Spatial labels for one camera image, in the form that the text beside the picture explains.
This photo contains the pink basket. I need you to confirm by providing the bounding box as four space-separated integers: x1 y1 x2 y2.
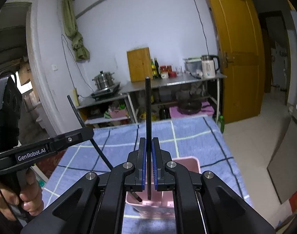
108 108 129 119

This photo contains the dark oil bottle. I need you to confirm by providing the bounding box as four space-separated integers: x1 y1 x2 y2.
154 58 161 78

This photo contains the black wok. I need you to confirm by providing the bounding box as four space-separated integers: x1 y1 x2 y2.
177 100 202 115

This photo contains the pink plastic utensil holder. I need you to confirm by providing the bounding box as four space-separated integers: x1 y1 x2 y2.
126 156 201 219

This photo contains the white electric kettle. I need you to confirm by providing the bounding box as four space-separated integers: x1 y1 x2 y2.
201 54 220 79

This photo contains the person's left hand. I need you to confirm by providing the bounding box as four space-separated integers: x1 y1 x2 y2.
0 169 44 221

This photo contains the wooden cutting board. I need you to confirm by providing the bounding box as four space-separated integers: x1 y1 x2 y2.
127 47 153 82

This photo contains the green oil bottle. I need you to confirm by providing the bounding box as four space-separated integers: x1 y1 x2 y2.
151 60 156 79

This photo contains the yellow power strip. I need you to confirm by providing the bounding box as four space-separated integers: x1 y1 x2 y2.
72 88 80 107

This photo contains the red lidded jar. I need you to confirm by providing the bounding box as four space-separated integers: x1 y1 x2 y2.
160 65 177 79

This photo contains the black induction cooker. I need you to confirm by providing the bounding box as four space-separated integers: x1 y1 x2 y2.
90 82 120 100

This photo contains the yellow wooden door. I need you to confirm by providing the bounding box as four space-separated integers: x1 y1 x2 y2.
209 0 265 123

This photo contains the metal kitchen shelf table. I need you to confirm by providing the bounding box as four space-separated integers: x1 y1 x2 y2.
119 72 227 124

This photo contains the clear storage container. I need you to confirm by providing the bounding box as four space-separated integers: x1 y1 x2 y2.
183 57 202 73

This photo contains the green plastic bottle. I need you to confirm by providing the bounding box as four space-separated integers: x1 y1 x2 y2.
218 115 225 134

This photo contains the drinking glass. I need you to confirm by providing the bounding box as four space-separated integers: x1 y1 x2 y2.
176 66 183 76

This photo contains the green hanging cloth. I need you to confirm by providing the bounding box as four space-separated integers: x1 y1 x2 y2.
62 0 90 61

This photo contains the blue checked tablecloth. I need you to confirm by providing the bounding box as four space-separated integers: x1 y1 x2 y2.
40 116 255 234

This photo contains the low metal shelf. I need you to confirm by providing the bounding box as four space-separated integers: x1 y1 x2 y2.
76 94 133 128

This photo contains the stainless steel steamer pot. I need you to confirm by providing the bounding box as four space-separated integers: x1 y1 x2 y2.
93 71 114 90

